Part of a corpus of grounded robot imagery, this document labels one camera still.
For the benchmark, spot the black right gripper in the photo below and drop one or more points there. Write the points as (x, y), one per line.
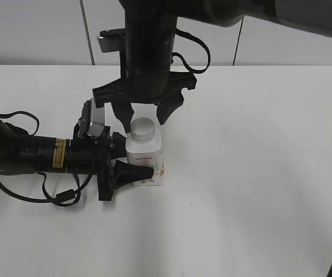
(145, 77)

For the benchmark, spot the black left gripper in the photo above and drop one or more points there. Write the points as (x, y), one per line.
(91, 156)

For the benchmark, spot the white ribbed bottle cap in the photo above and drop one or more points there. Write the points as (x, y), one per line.
(142, 130)

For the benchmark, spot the white yili changqing bottle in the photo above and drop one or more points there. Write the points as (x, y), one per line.
(148, 154)

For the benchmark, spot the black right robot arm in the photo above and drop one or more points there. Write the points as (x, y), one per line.
(142, 16)

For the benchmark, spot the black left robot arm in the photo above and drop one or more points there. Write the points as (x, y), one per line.
(22, 153)

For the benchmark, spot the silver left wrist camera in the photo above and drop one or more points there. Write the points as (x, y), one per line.
(94, 121)

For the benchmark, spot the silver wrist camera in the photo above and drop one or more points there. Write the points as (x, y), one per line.
(94, 121)
(110, 40)

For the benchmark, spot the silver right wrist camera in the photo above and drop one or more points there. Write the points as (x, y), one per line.
(110, 40)

